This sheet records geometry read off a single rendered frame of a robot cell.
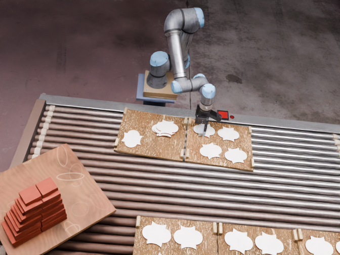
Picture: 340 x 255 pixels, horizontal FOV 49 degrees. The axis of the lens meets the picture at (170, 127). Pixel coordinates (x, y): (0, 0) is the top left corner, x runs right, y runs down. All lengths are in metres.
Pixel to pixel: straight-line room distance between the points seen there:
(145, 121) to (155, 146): 0.21
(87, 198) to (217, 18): 3.87
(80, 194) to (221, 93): 2.53
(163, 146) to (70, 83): 2.02
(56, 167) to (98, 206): 0.32
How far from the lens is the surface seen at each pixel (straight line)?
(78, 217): 1.87
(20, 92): 4.03
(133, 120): 2.38
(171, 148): 2.25
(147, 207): 2.03
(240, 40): 5.02
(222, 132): 2.40
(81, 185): 1.96
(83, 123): 2.39
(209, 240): 1.97
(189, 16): 2.25
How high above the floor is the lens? 2.67
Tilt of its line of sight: 47 degrees down
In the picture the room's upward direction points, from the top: 10 degrees clockwise
